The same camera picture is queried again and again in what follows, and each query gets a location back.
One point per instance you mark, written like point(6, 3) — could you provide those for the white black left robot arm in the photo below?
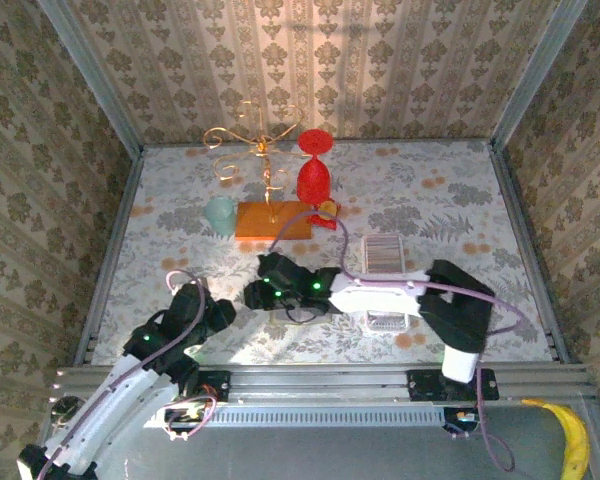
point(105, 400)

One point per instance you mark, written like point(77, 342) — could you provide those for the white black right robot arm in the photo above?
point(380, 297)

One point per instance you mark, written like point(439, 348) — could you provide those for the small black mounting plate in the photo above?
point(220, 387)

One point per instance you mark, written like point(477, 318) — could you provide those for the red and yellow small packet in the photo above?
point(330, 206)

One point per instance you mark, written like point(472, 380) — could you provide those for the small circuit board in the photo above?
point(185, 414)
point(462, 417)

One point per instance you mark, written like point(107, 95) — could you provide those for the pale teal cup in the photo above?
point(220, 215)

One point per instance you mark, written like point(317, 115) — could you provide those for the aluminium base beam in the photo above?
point(320, 382)

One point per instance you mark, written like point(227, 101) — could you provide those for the red plastic goblet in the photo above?
point(312, 182)

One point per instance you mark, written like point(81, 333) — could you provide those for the wide black mounting plate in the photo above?
point(425, 385)

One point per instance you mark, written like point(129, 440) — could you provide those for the yellow banana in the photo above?
point(577, 450)

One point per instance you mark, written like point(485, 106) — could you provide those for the aluminium frame rail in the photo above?
point(527, 250)
point(111, 255)

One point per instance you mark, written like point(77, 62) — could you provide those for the aluminium frame post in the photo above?
point(94, 80)
point(535, 70)

